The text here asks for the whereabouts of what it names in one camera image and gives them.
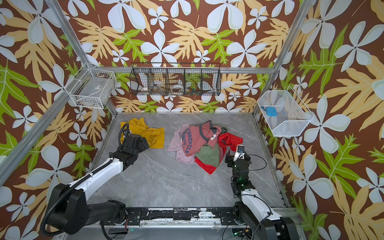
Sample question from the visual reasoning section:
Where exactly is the light pink cloth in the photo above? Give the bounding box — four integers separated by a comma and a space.
168, 124, 195, 165

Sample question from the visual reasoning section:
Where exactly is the red cloth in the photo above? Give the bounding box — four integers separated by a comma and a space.
195, 133, 244, 175

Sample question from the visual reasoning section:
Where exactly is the olive green cloth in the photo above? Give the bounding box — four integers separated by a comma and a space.
195, 144, 221, 168

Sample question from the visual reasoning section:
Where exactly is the white wire basket left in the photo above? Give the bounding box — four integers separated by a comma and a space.
66, 64, 117, 109

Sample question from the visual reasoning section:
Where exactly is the black wire basket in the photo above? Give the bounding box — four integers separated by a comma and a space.
129, 62, 222, 96

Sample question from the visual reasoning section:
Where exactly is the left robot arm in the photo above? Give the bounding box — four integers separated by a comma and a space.
40, 123, 149, 237

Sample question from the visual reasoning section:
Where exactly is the white mesh basket right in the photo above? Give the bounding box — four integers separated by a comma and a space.
258, 87, 314, 138

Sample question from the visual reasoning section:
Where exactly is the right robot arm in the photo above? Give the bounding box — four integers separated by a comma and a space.
225, 152, 300, 240

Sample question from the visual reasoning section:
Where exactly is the yellow cloth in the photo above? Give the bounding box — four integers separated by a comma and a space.
120, 118, 165, 149

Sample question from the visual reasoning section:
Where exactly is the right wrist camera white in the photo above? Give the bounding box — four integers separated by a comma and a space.
234, 145, 245, 162

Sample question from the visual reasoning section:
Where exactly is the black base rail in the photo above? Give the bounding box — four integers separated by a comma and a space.
125, 207, 236, 227

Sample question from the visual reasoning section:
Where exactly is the blue object in basket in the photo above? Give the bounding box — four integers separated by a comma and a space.
261, 106, 278, 117

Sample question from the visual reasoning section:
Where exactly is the pink-red printed t-shirt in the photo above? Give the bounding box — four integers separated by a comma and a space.
181, 121, 222, 157

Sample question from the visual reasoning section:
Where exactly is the light green grey-collared shirt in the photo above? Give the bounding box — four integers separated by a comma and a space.
217, 126, 228, 135

